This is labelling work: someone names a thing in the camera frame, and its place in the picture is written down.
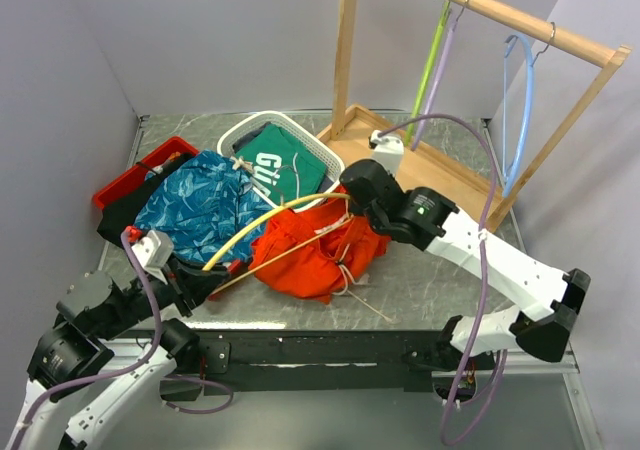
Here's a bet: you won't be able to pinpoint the blue patterned shorts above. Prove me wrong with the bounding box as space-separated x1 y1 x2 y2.
134 150 272 266

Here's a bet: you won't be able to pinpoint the red plastic tray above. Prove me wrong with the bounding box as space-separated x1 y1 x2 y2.
92 136 246 301

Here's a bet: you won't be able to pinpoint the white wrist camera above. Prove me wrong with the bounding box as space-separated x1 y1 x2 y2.
132 230 174 284
369 130 404 176

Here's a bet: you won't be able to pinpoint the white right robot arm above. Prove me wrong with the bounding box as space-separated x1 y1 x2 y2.
340 159 591 369

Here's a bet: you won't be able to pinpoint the blue plastic hanger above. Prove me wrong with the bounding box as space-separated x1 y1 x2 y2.
500 31 550 198

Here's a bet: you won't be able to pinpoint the yellow plastic hanger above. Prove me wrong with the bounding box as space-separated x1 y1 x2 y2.
202 192 350 271

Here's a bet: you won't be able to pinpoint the white perforated plastic basket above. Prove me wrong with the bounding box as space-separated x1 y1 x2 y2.
217 111 344 208

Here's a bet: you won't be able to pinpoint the green shorts with white letters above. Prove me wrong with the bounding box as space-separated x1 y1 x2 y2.
232 122 327 204

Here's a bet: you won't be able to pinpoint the purple plastic hanger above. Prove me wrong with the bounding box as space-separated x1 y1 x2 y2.
410 0 473 152

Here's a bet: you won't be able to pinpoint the wooden clothes rack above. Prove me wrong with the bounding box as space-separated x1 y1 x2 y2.
320 0 632 231

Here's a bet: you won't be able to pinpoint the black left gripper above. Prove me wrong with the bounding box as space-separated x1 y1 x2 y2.
98 248 231 338

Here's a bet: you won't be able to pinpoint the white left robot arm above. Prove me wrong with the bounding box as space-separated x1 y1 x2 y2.
7 258 229 449

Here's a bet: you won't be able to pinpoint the black garment in tray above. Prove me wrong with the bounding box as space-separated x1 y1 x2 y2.
93 168 167 247

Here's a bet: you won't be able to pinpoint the orange drawstring shorts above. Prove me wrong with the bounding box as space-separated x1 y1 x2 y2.
249 198 390 304

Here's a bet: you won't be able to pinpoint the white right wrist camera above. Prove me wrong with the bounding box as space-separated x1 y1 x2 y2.
369 130 404 176

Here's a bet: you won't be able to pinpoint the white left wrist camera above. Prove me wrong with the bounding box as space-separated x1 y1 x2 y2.
132 230 174 284

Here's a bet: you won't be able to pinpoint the green plastic hanger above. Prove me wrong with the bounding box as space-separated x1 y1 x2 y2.
411 0 453 118

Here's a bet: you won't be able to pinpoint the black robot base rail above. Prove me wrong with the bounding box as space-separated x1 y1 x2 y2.
94 327 496 402

